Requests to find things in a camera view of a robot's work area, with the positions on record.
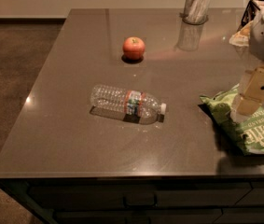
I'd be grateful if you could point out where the clear plastic water bottle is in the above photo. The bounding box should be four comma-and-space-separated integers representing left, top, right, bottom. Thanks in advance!
90, 85, 166, 119

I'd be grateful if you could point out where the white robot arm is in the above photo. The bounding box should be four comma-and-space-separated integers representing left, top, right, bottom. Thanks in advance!
230, 8, 264, 123

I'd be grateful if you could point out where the green chips bag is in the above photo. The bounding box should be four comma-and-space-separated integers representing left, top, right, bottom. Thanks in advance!
200, 86, 264, 155

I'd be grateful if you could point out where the dark cabinet drawer front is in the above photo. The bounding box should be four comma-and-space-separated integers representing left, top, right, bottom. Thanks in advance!
28, 182, 251, 211

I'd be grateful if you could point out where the red apple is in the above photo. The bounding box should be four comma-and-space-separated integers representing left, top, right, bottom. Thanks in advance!
122, 36, 146, 61

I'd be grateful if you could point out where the black wire basket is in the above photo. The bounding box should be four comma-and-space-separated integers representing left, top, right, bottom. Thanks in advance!
241, 0, 264, 27

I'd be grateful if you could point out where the dark cabinet drawer handle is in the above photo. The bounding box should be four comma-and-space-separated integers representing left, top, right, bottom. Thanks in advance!
123, 192, 157, 208

